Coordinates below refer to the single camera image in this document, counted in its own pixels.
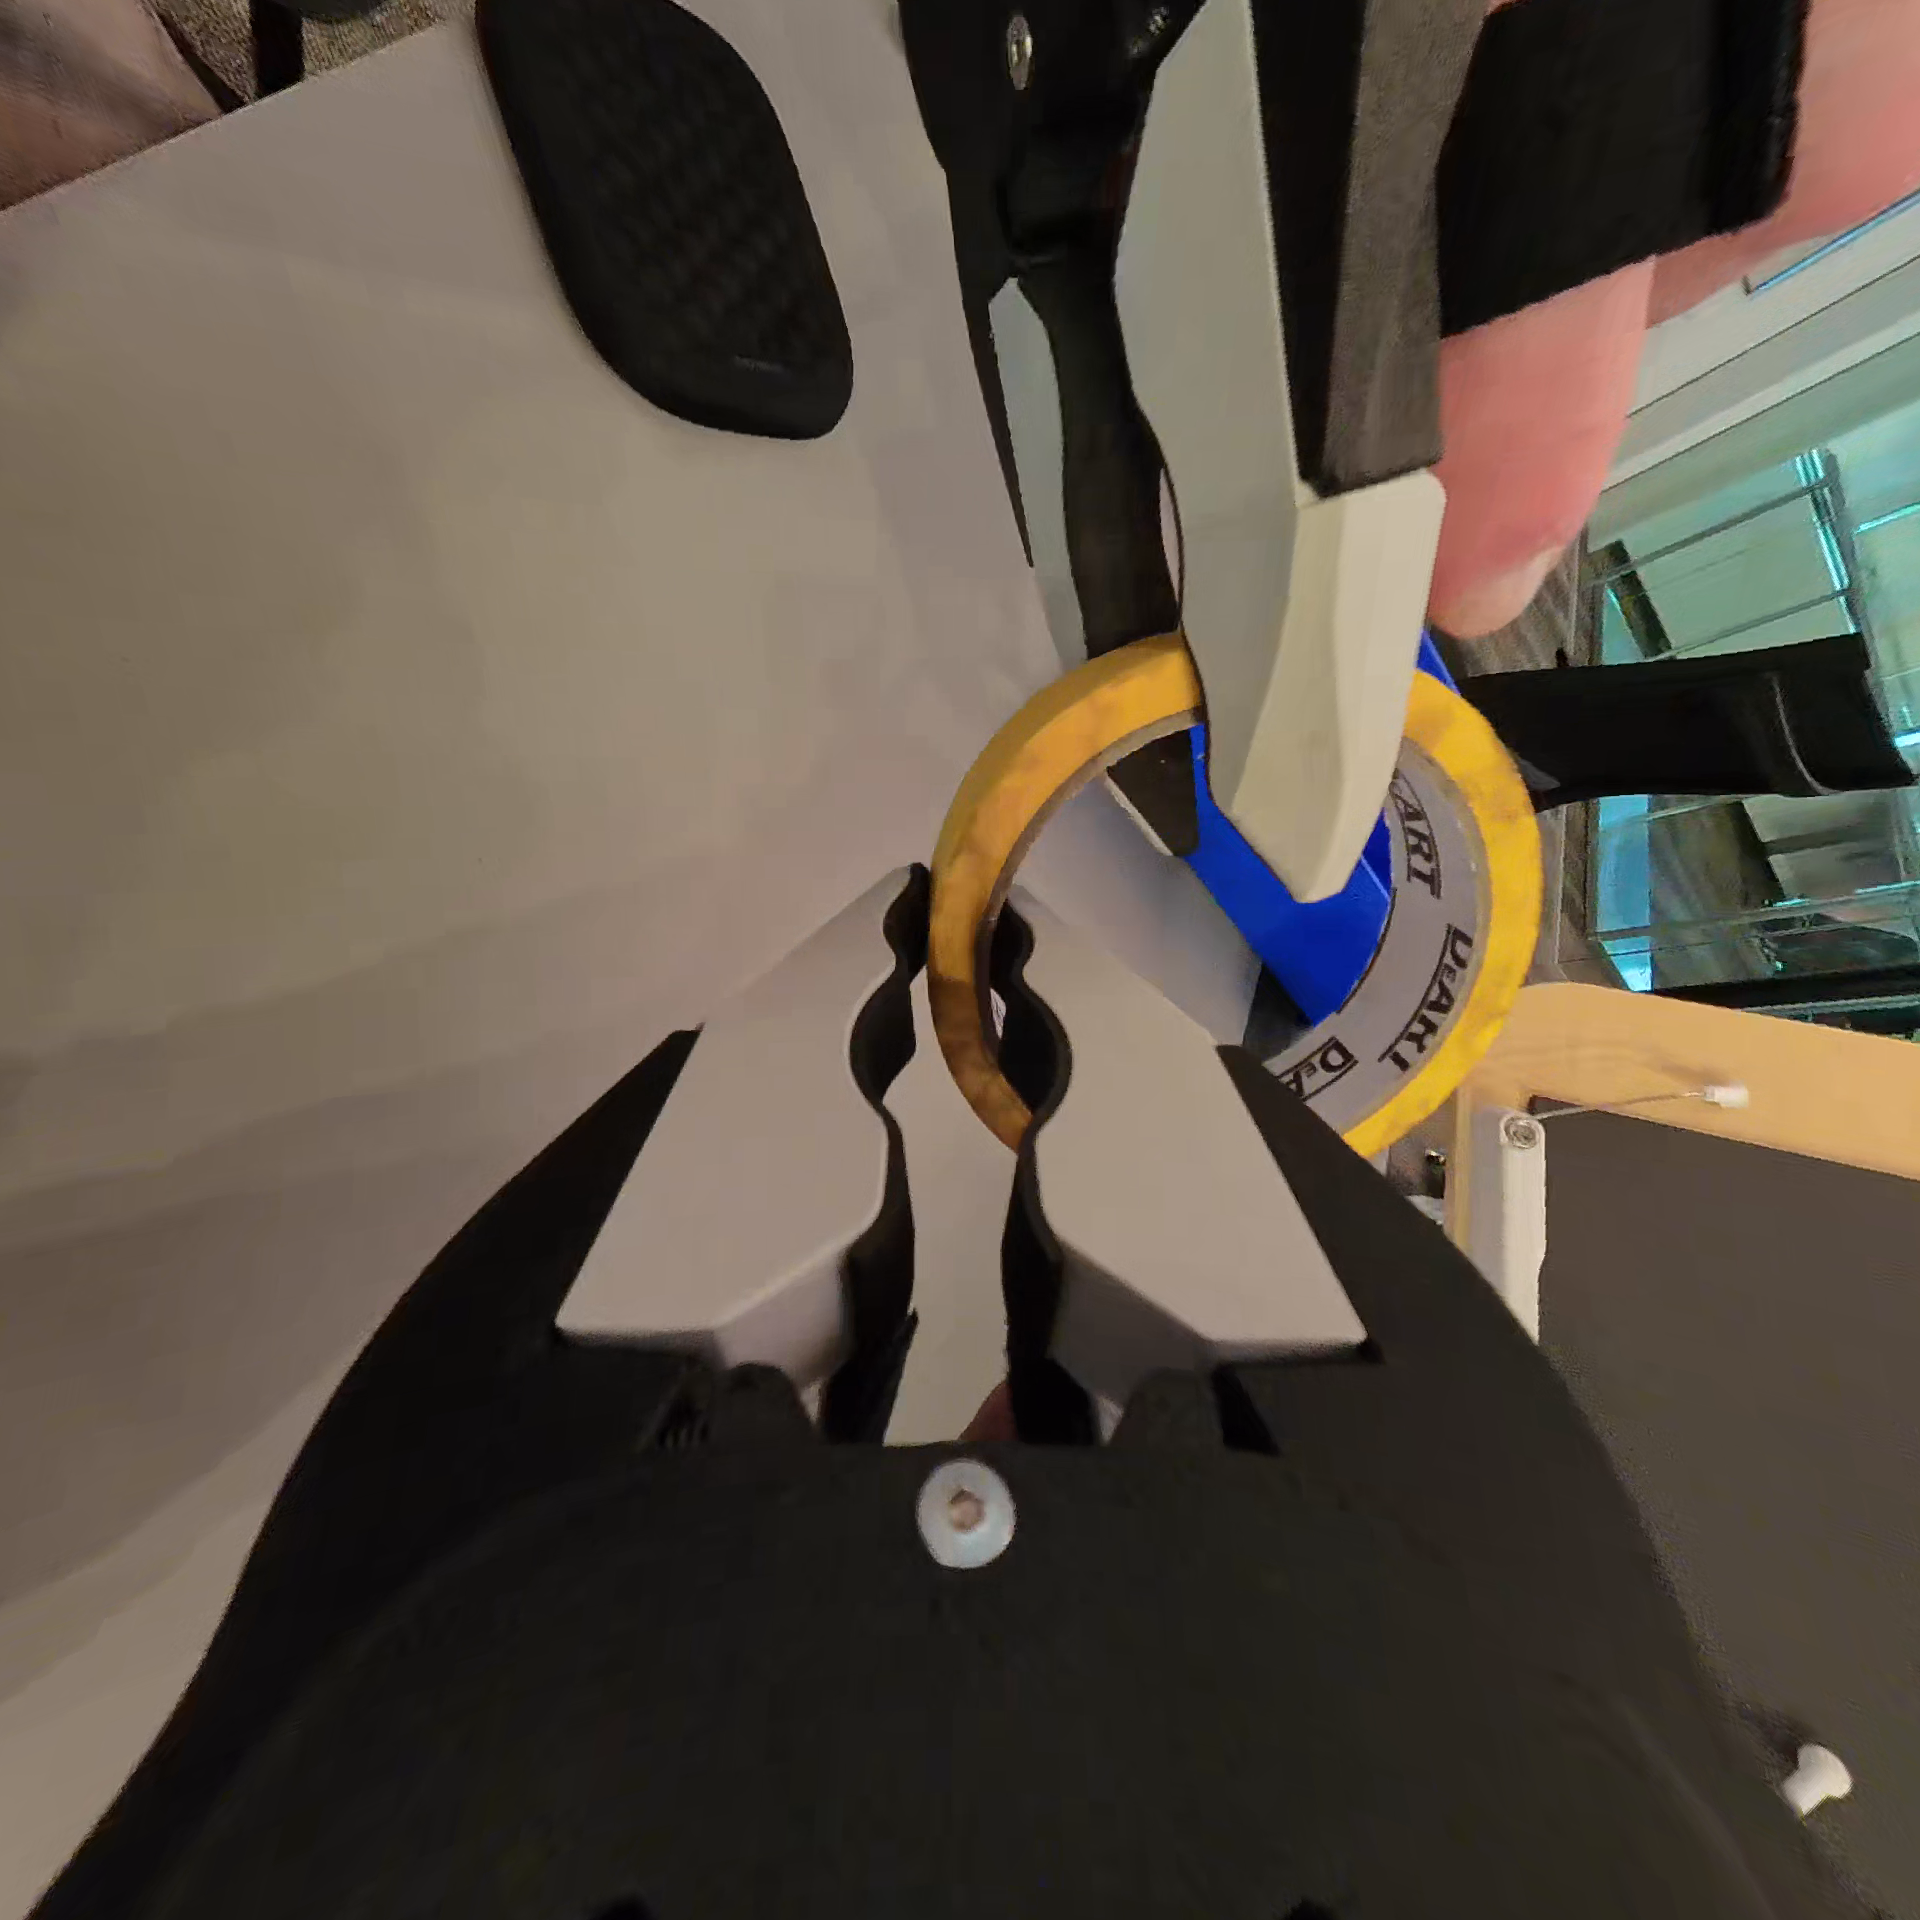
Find small white plug cable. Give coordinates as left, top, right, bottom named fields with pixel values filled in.
left=1527, top=1078, right=1753, bottom=1124

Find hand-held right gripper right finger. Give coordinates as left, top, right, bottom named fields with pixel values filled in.
left=977, top=884, right=1373, bottom=1407

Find blue plastic bin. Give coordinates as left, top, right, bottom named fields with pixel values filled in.
left=1188, top=627, right=1468, bottom=1025

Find wooden board with black panel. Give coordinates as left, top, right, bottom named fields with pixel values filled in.
left=1381, top=983, right=1920, bottom=1920

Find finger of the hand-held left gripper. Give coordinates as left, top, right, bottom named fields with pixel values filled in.
left=1112, top=0, right=1448, bottom=904
left=983, top=256, right=1207, bottom=861

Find yellow masking tape roll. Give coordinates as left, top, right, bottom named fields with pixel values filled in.
left=927, top=633, right=1548, bottom=1161

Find black textured armrest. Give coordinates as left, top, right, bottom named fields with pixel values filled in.
left=476, top=0, right=857, bottom=443

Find person's left hand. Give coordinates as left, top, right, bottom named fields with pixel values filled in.
left=1429, top=0, right=1920, bottom=643

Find black office chair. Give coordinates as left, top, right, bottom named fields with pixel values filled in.
left=1462, top=633, right=1920, bottom=816

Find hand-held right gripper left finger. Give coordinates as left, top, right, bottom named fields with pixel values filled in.
left=554, top=863, right=927, bottom=1424

